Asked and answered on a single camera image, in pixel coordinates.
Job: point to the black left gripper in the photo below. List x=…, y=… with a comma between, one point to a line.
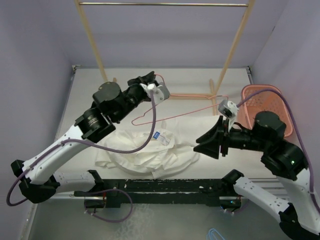
x=145, y=79

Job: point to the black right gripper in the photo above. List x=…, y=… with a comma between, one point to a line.
x=223, y=126

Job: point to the pink wire hanger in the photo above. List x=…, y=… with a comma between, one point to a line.
x=191, y=95

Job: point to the white dress shirt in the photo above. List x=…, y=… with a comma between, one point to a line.
x=170, y=151

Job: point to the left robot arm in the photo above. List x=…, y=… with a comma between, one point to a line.
x=38, y=179

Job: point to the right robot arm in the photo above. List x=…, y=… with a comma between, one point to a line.
x=298, y=217

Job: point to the pink plastic basket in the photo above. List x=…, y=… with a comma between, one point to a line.
x=264, y=101

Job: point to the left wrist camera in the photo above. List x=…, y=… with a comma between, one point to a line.
x=160, y=92

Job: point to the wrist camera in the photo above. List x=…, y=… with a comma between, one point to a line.
x=228, y=109
x=160, y=92

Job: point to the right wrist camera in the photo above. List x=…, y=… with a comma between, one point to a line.
x=228, y=109

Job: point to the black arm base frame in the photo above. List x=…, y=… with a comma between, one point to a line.
x=114, y=192

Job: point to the aluminium table rail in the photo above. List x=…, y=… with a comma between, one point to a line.
x=270, y=184

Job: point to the blue wire hanger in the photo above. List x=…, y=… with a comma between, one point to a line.
x=213, y=234

